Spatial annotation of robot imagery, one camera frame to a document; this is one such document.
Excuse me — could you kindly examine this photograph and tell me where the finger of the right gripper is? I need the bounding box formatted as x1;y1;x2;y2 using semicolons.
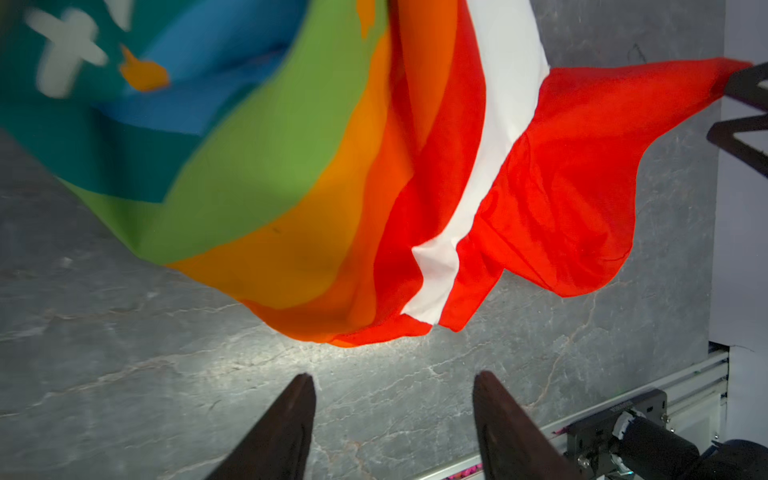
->
706;114;768;178
725;62;768;112

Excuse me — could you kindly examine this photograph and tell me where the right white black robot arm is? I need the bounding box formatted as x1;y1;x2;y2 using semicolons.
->
614;63;767;479

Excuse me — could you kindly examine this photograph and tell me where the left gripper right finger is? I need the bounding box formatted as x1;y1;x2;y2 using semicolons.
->
472;370;580;480

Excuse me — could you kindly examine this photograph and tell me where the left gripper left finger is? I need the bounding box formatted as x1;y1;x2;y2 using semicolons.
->
207;373;316;480

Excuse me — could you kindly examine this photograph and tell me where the rainbow red kids jacket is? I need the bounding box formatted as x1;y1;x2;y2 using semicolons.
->
1;1;748;347

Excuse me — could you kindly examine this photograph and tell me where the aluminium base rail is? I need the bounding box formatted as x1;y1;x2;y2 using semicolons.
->
421;351;729;479

